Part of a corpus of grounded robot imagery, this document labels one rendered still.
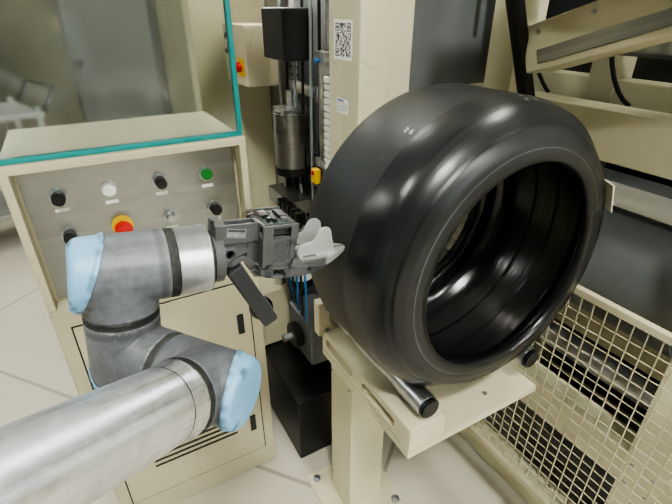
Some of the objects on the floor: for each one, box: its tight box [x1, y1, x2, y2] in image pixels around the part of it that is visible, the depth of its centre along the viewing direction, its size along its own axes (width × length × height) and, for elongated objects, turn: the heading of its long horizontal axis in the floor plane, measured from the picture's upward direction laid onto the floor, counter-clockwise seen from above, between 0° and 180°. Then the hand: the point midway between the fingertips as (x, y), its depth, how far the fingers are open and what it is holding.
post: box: [329, 0, 415, 504], centre depth 107 cm, size 13×13×250 cm
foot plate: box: [307, 464, 406, 504], centre depth 166 cm, size 27×27×2 cm
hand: (335, 252), depth 71 cm, fingers closed
